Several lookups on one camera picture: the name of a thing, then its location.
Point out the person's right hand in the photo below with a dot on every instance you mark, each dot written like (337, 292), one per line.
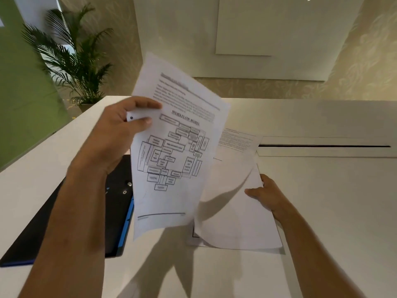
(271, 198)

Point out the person's left hand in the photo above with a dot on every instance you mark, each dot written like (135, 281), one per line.
(105, 142)

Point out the printed white paper sheets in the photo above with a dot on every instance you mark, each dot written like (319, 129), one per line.
(235, 220)

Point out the black folder with smiley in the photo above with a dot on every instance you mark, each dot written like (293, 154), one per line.
(116, 220)

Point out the workflow diagram paper sheet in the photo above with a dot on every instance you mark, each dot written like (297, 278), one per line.
(167, 198)

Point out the person's right forearm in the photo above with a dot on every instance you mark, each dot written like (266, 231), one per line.
(316, 260)

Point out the person's left forearm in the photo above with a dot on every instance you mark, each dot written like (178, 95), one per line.
(68, 238)

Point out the beige plant pot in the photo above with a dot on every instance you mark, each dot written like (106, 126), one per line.
(83, 107)

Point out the green palm plant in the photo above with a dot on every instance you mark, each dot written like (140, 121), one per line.
(80, 80)

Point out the large white wall board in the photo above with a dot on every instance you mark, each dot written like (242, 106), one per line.
(173, 27)

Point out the small white wall panel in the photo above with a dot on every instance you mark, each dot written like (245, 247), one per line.
(245, 27)

